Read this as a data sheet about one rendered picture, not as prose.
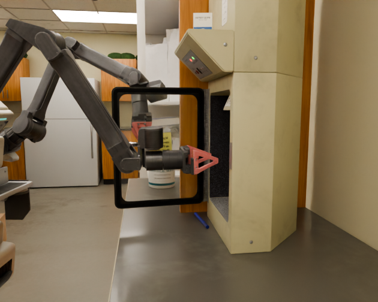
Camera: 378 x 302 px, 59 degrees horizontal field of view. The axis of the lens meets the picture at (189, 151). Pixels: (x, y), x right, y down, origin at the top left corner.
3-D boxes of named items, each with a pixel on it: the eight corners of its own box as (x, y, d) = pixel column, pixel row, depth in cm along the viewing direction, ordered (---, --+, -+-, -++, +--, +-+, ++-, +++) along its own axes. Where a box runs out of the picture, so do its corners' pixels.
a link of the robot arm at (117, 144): (44, 42, 94) (28, 39, 84) (61, 32, 94) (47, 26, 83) (128, 169, 103) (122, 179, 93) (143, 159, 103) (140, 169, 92)
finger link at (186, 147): (209, 144, 107) (180, 145, 105) (214, 147, 100) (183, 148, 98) (209, 165, 108) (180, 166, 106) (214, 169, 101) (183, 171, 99)
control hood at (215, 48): (207, 81, 114) (207, 51, 113) (234, 72, 82) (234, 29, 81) (174, 81, 112) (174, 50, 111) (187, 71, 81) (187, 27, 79)
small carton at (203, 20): (212, 40, 93) (212, 17, 93) (212, 36, 88) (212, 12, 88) (194, 40, 94) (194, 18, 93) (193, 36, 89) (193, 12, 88)
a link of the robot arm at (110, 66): (77, 59, 146) (60, 44, 137) (84, 48, 147) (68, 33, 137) (146, 96, 127) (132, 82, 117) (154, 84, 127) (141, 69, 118)
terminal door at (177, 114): (203, 203, 118) (204, 87, 113) (114, 209, 111) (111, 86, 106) (203, 202, 118) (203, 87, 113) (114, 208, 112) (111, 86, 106)
